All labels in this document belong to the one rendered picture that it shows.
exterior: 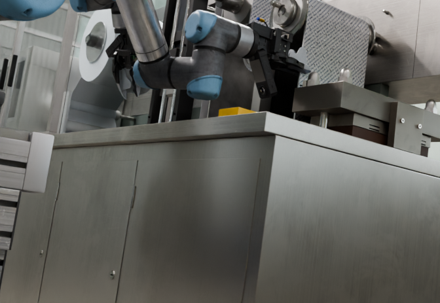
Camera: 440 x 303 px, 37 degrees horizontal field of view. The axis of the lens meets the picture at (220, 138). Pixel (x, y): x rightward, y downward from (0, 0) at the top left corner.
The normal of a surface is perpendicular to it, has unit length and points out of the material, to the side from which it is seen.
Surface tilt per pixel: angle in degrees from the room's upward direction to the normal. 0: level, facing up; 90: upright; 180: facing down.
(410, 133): 90
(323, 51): 90
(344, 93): 90
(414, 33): 90
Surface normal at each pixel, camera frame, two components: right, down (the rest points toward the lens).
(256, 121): -0.80, -0.19
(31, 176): 0.40, -0.07
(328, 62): 0.58, -0.04
